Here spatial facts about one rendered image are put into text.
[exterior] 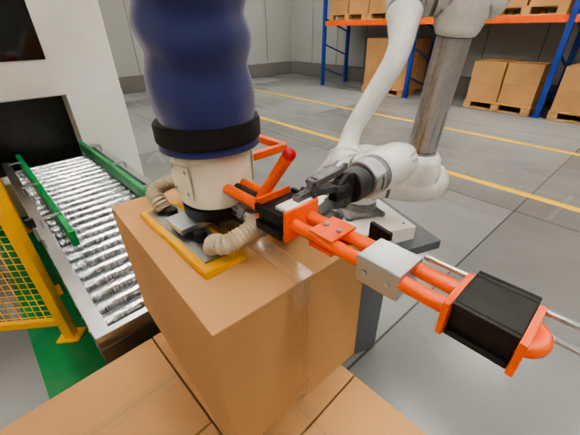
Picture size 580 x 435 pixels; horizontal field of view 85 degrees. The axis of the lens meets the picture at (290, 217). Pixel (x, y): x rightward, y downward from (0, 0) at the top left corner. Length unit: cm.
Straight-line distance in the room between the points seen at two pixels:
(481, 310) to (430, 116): 88
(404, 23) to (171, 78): 64
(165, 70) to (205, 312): 43
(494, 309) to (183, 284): 51
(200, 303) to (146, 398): 61
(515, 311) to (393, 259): 15
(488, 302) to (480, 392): 152
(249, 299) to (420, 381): 137
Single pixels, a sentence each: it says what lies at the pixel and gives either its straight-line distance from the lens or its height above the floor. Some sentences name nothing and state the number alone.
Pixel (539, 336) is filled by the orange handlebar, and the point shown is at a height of 121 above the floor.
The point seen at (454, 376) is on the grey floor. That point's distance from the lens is 194.
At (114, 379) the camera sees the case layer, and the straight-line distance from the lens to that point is 126.
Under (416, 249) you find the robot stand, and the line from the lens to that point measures 135.
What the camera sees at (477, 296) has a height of 123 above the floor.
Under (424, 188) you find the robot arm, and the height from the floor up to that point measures 97.
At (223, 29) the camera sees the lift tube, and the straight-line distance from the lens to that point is 63.
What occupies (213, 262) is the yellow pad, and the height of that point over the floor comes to 109.
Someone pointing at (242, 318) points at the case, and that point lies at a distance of 58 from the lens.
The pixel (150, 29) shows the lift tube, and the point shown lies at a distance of 65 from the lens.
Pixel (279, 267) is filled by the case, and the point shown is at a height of 107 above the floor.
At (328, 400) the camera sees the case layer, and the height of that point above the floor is 54.
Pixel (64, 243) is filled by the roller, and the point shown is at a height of 53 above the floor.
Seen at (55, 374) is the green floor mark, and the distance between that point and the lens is 215.
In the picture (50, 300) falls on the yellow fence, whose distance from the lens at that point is 210.
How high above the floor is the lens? 150
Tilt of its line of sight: 31 degrees down
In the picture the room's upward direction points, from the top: 1 degrees counter-clockwise
